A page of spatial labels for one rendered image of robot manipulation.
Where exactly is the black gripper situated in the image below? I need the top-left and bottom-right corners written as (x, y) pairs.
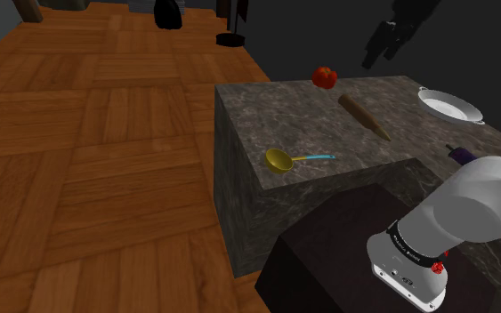
top-left (361, 0), bottom-right (443, 70)

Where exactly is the red bell pepper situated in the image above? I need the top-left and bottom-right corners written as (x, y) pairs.
top-left (311, 66), bottom-right (339, 91)

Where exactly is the wooden rolling pin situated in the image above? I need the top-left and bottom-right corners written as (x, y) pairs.
top-left (337, 93), bottom-right (393, 143)

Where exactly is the purple eggplant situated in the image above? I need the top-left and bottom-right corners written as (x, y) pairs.
top-left (445, 144), bottom-right (480, 166)

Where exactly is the black floor stand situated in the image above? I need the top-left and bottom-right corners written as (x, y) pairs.
top-left (214, 0), bottom-right (249, 48)

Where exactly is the dark robot stand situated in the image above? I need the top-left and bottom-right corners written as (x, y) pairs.
top-left (254, 182), bottom-right (499, 313)

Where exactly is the black rounded object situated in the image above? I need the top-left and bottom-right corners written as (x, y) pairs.
top-left (153, 0), bottom-right (184, 30)

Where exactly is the wooden furniture leg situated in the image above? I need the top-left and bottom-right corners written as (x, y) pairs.
top-left (12, 0), bottom-right (44, 24)

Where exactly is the white two-handled pan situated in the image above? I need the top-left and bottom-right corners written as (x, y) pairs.
top-left (416, 86), bottom-right (486, 126)

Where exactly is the yellow ladle with blue handle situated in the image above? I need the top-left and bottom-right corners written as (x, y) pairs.
top-left (264, 148), bottom-right (336, 175)

